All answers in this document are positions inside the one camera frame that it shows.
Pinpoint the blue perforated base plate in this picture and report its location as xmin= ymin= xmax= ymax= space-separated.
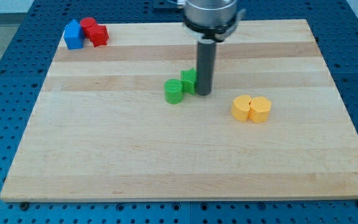
xmin=0 ymin=1 xmax=358 ymax=223

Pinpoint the wooden board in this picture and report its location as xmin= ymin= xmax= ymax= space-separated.
xmin=0 ymin=19 xmax=358 ymax=202

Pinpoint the red cylinder block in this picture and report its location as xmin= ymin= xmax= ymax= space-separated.
xmin=80 ymin=17 xmax=96 ymax=38

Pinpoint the yellow crescent block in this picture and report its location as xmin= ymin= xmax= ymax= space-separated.
xmin=231 ymin=95 xmax=251 ymax=122

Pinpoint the green cylinder block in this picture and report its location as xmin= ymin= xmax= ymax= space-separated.
xmin=164 ymin=79 xmax=183 ymax=105

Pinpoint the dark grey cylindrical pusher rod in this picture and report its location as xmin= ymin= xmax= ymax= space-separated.
xmin=196 ymin=42 xmax=216 ymax=96

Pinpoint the red star block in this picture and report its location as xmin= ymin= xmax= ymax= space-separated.
xmin=89 ymin=24 xmax=109 ymax=47

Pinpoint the yellow hexagon block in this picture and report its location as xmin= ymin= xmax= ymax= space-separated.
xmin=248 ymin=96 xmax=272 ymax=123

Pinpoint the green star block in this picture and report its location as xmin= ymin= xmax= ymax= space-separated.
xmin=180 ymin=68 xmax=197 ymax=95

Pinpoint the blue pentagon block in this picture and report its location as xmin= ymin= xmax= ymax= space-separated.
xmin=63 ymin=19 xmax=85 ymax=50

